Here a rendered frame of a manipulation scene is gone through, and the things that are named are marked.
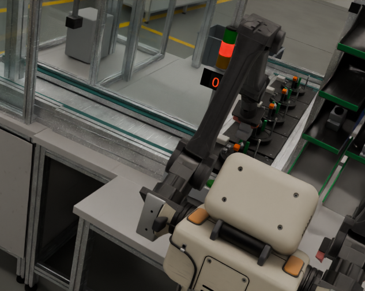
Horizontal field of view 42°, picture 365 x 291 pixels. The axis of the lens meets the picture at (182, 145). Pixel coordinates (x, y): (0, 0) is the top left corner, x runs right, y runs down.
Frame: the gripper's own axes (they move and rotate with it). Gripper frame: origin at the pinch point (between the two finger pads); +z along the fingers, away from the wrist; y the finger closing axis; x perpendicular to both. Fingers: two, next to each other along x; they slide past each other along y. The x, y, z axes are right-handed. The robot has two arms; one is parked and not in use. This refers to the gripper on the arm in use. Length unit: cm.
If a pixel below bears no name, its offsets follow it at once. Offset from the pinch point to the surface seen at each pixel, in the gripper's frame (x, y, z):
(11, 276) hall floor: 88, 82, 76
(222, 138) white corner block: 2.0, 9.2, 16.6
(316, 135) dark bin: -2.0, -24.6, -8.1
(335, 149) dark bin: 2.2, -31.8, -11.8
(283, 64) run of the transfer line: -103, 16, 105
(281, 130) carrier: -23.6, -8.0, 39.3
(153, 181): 32.4, 23.0, 9.3
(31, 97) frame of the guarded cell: 25, 81, 0
